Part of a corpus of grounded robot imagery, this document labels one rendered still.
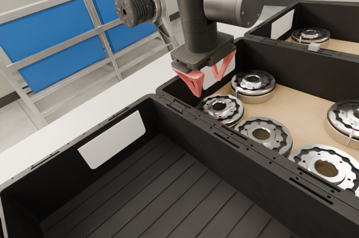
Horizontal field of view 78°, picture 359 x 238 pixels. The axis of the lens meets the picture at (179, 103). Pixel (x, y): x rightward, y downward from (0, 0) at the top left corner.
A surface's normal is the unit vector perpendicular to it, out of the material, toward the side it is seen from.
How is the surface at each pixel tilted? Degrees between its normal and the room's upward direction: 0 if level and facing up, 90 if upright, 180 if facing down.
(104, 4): 90
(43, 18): 90
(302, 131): 0
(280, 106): 0
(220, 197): 0
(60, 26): 90
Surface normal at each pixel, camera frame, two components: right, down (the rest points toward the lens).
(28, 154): -0.18, -0.77
